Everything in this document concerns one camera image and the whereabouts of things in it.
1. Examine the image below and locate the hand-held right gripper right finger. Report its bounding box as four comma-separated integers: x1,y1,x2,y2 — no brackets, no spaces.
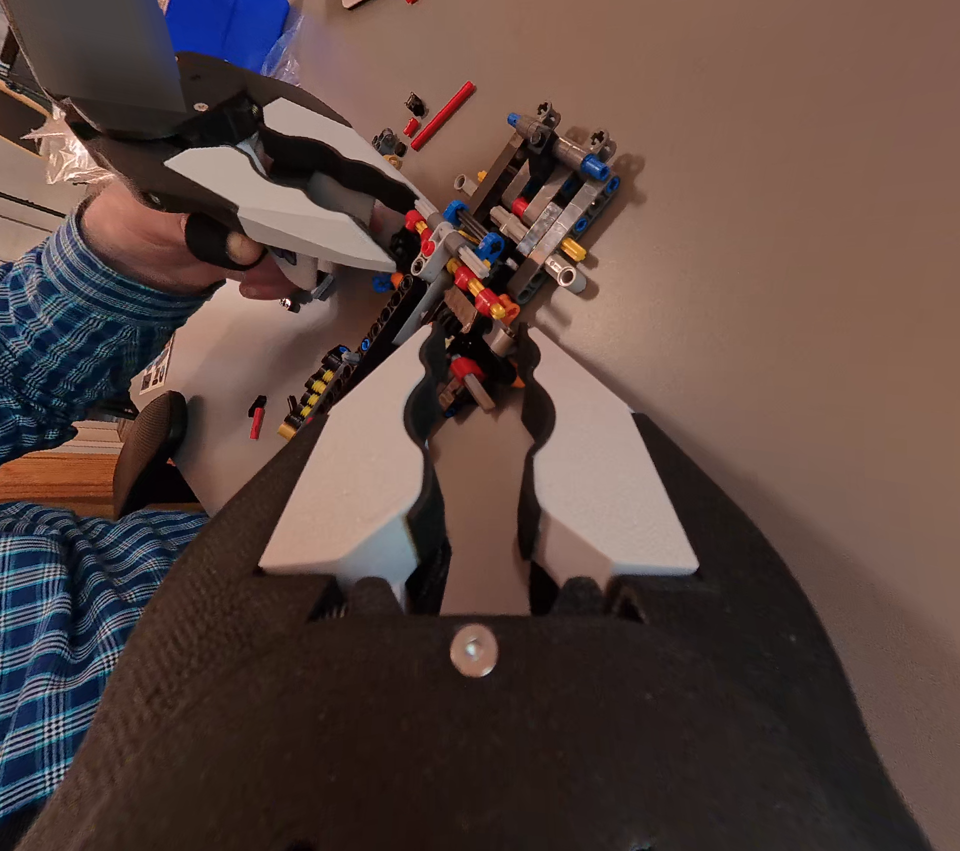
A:
516,324,702,614

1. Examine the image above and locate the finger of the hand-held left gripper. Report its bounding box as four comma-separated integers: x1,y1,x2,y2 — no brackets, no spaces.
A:
258,98,441,226
162,134,399,275

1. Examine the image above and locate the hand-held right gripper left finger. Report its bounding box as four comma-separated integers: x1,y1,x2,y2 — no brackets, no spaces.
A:
257,324,453,615

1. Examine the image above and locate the multicoloured lego technic model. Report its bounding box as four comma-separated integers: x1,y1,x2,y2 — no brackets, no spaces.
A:
277,101,624,440

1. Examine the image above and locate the person's left forearm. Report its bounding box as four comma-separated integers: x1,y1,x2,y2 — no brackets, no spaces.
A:
0,209,219,466

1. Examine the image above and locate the long red lego axle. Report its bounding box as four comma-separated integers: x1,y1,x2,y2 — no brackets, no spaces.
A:
410,80,477,152

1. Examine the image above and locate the person's left hand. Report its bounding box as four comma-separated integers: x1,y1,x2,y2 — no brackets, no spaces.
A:
78,185,301,302

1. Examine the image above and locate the crinkled clear plastic sheet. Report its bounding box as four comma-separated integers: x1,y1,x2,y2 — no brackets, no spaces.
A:
21,108,114,186

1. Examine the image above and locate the printed paper sheet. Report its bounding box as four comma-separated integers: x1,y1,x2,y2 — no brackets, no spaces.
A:
131,337,177,396

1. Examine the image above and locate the dark mesh chair armrest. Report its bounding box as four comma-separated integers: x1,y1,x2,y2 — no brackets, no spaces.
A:
112,390,190,519

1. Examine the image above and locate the blue plaid shirt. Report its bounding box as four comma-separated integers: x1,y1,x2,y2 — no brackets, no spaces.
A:
0,502,211,822

